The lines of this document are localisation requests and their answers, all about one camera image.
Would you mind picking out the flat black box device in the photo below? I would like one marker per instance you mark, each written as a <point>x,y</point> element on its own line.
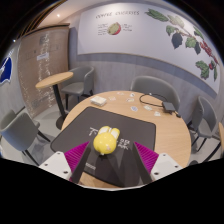
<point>168,106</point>

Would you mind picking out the yellow rabbit-shaped computer mouse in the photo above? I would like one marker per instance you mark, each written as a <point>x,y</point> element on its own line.
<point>106,141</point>

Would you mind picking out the white coffee plant wall mural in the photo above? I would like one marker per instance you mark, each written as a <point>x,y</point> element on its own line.
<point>143,36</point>

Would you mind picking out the small black plug adapter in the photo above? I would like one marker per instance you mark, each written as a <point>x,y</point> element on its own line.
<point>178,115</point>

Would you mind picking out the small white sticker card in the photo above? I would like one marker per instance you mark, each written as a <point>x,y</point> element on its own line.
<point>148,107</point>
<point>132,94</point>
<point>134,108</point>
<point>112,98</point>
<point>120,93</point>
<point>130,99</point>
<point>157,113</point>

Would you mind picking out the black mouse pad white print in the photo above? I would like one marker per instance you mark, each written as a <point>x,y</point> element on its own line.
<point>100,120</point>

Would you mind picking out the small white card box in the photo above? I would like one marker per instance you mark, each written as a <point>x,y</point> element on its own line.
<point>98,100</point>

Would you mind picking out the grey upholstered armchair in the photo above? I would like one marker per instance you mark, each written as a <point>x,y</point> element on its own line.
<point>18,131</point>
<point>203,120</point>
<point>78,83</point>
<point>153,86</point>

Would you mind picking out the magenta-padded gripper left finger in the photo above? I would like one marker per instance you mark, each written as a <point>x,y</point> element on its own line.
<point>76,158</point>

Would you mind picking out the wooden wall board with print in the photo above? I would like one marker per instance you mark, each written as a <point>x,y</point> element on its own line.
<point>40,66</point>

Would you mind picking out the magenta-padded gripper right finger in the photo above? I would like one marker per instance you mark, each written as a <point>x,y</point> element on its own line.
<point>149,158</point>

